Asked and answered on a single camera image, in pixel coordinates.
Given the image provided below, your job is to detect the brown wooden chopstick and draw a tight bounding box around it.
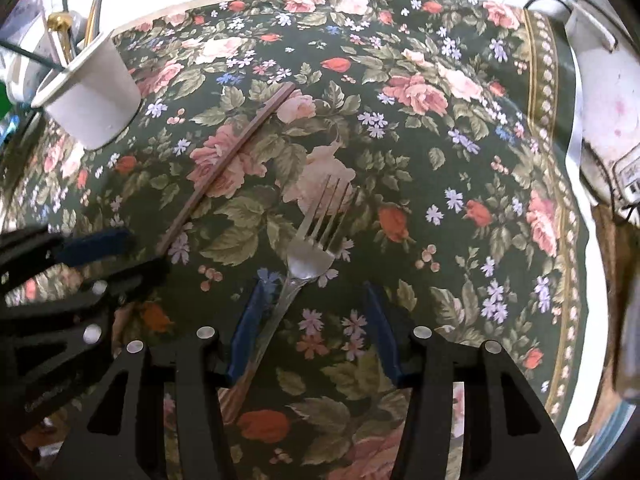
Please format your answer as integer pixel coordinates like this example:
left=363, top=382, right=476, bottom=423
left=156, top=82, right=293, bottom=252
left=159, top=84, right=297, bottom=254

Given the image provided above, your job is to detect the white cup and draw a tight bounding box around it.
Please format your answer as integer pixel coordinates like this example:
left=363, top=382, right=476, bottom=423
left=31, top=30, right=144, bottom=151

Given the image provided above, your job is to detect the black chopstick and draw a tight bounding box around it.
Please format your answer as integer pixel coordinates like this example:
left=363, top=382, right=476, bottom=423
left=0, top=41, right=69, bottom=69

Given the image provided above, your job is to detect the wooden board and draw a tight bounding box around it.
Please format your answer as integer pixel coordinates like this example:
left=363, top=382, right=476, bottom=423
left=575, top=200, right=640, bottom=448

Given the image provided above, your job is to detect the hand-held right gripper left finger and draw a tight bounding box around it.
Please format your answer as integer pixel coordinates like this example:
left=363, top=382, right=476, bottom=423
left=47, top=281, right=269, bottom=480

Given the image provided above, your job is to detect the floral tablecloth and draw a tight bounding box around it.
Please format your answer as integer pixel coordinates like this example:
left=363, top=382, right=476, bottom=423
left=0, top=0, right=596, bottom=480

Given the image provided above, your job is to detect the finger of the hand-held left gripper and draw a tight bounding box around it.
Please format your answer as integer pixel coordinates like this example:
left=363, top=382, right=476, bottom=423
left=0, top=226, right=137, bottom=282
left=0, top=257, right=171, bottom=342

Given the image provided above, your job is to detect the white rice cooker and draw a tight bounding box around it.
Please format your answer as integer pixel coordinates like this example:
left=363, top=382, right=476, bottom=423
left=565, top=0, right=640, bottom=211

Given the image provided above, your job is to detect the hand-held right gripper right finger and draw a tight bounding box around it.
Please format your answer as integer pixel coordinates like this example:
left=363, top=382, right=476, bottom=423
left=364, top=281, right=576, bottom=480

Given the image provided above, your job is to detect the silver fork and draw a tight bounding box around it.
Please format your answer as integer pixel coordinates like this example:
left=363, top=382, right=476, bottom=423
left=230, top=174, right=362, bottom=401

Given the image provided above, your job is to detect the gold spoon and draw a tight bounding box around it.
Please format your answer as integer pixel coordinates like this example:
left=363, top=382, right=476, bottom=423
left=46, top=12, right=75, bottom=63

